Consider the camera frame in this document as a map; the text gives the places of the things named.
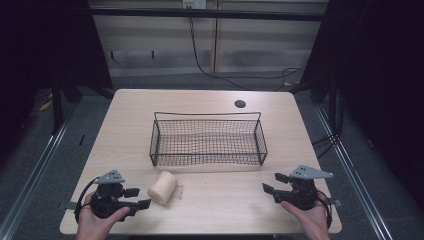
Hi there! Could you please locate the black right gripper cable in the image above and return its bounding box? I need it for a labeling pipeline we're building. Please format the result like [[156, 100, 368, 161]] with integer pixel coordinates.
[[315, 189, 334, 230]]

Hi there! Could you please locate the black wire mesh basket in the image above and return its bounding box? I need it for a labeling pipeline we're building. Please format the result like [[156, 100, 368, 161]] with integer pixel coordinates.
[[148, 111, 269, 167]]

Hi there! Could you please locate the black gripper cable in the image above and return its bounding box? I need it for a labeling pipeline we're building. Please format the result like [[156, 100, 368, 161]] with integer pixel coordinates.
[[315, 189, 334, 230], [73, 177, 101, 225]]

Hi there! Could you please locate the beige bandage roll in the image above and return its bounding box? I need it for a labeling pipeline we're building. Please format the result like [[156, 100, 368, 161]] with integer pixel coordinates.
[[146, 170, 184, 206]]

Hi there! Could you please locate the person's right hand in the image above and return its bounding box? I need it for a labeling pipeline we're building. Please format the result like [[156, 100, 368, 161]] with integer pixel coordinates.
[[280, 195, 333, 240]]

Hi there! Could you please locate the bundle of black floor cables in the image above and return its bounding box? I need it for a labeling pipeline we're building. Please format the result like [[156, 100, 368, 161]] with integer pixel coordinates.
[[311, 89, 346, 159]]

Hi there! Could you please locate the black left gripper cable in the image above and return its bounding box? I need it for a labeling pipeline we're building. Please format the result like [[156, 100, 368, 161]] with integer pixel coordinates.
[[73, 177, 101, 225]]

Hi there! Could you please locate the person's left hand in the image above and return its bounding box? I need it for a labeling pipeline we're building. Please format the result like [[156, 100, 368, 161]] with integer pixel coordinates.
[[75, 192, 132, 240]]

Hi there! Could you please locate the black horizontal frame bar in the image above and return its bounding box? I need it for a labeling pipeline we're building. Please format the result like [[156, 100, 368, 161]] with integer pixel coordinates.
[[88, 7, 326, 23]]

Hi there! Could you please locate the white wall socket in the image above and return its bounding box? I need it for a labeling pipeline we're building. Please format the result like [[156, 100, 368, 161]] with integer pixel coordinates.
[[182, 0, 208, 10]]

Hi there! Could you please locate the yellow floor tape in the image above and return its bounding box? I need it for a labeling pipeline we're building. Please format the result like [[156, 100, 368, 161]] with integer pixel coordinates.
[[38, 93, 54, 113]]

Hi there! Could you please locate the metal floor rail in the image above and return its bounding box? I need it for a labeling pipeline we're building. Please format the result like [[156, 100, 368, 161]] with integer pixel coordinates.
[[313, 104, 396, 240], [0, 99, 83, 240]]

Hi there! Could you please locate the dark curtain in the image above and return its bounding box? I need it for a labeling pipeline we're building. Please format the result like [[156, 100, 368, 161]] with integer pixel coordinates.
[[293, 0, 424, 204], [0, 0, 114, 164]]

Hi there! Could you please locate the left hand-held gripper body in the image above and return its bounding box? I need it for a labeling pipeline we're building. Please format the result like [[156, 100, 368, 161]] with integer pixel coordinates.
[[89, 169, 141, 223]]

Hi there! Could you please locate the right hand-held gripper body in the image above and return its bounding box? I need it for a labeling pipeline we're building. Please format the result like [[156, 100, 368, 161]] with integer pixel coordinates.
[[272, 164, 335, 212]]

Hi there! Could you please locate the long black wall cable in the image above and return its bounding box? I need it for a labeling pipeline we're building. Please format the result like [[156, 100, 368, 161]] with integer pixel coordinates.
[[188, 16, 308, 92]]

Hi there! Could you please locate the black metal stand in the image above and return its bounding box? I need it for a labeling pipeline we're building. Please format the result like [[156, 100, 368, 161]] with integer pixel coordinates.
[[49, 71, 84, 136]]

